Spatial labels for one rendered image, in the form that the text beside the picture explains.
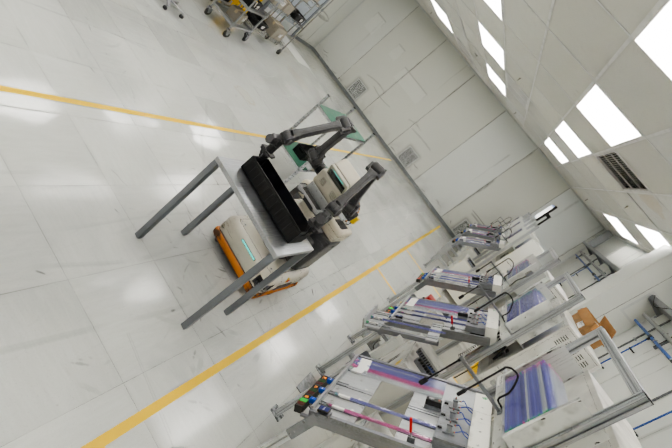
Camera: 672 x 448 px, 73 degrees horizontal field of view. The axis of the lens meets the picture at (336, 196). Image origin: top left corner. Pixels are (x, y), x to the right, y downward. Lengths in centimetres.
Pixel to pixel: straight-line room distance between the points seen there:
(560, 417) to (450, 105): 1078
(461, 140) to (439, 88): 148
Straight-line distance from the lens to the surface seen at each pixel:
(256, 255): 342
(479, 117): 1219
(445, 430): 218
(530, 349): 345
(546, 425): 200
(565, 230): 1219
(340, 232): 343
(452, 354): 505
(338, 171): 308
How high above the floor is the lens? 198
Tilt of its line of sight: 18 degrees down
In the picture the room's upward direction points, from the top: 51 degrees clockwise
